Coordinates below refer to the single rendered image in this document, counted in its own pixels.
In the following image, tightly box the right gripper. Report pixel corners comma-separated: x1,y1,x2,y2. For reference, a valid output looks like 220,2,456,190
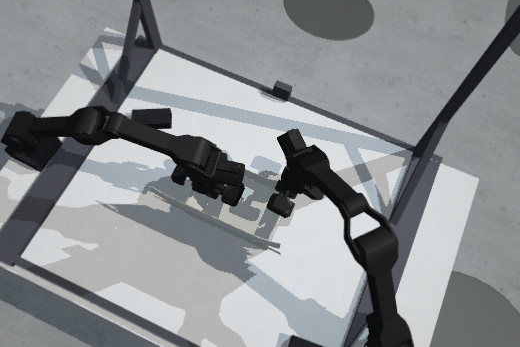
171,165,245,207

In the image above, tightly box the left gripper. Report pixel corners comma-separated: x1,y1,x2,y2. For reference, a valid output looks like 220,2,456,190
267,166,308,218

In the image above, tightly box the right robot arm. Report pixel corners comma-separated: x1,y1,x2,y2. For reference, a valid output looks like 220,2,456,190
0,106,245,187

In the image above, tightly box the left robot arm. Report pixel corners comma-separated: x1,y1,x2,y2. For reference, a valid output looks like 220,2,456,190
277,128,414,347

